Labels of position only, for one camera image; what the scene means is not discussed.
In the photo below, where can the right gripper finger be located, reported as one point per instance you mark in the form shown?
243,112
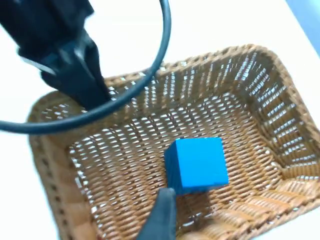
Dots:
160,217

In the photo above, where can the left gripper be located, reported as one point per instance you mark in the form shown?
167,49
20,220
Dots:
40,25

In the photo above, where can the blue cube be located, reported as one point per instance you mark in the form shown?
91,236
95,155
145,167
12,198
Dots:
197,165

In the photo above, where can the brown wicker basket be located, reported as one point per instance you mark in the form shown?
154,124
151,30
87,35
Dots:
125,155

